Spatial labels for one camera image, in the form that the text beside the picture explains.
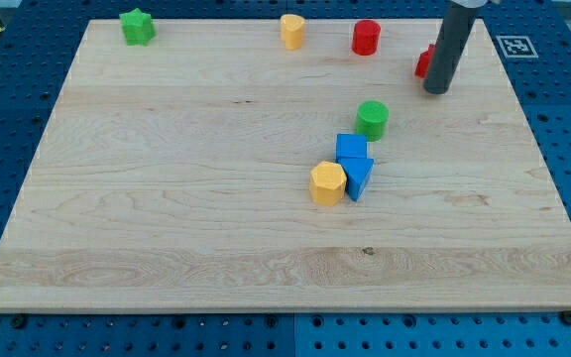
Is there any red star block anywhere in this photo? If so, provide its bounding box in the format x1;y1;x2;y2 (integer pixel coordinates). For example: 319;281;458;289
414;44;435;78

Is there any green star block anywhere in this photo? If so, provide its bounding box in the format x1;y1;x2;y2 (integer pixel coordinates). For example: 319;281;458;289
119;8;156;46

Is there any yellow hexagon block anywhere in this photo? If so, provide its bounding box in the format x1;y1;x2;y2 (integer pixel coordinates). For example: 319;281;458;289
309;161;347;206

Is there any blue cube block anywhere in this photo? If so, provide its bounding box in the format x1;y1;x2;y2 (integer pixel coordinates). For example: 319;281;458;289
335;133;368;161

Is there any blue triangle block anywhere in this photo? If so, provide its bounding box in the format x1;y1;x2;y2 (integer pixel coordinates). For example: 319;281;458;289
338;158;374;201

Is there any wooden board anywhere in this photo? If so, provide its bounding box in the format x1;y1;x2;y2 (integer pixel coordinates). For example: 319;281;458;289
0;19;571;314

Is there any green cylinder block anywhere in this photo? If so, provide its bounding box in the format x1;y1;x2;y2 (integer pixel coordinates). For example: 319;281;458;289
355;100;389;142

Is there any yellow heart block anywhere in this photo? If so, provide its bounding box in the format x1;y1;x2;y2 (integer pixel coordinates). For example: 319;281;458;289
280;14;305;51

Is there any red cylinder block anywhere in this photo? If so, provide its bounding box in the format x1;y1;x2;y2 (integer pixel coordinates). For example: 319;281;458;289
351;19;381;56

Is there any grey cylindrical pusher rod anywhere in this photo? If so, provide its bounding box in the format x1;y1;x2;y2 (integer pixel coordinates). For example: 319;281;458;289
423;0;487;95

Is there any white fiducial marker tag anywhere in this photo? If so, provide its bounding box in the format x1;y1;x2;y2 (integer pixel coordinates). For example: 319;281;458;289
497;35;538;60

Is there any black screw front left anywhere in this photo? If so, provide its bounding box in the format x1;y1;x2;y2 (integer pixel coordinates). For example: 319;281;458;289
10;314;27;329

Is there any black screw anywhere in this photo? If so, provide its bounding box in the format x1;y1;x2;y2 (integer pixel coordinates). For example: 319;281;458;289
10;314;27;329
559;310;571;325

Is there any black screw front right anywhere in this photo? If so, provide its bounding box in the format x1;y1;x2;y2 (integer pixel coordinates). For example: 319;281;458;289
559;310;571;325

